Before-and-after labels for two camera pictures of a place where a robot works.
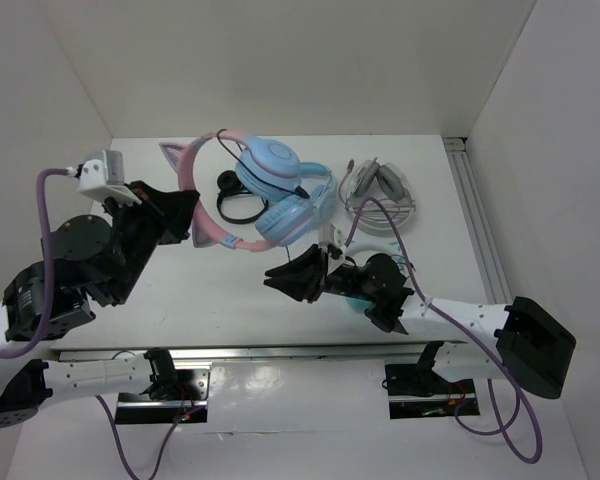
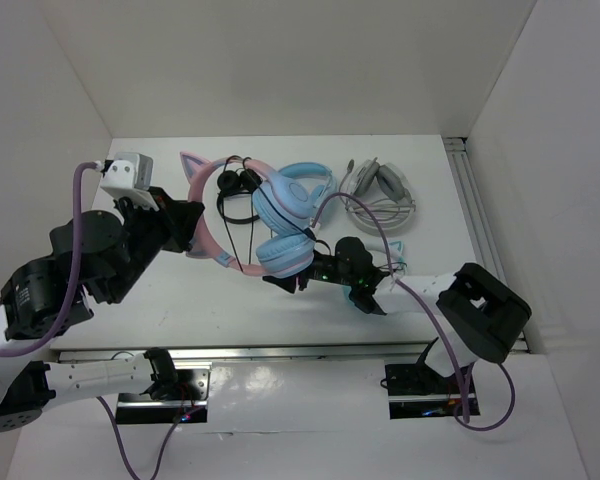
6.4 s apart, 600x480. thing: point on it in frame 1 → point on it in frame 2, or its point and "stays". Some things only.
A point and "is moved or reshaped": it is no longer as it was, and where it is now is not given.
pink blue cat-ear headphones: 269,170 is moved or reshaped
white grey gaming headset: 377,197 stays
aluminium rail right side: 493,280 stays
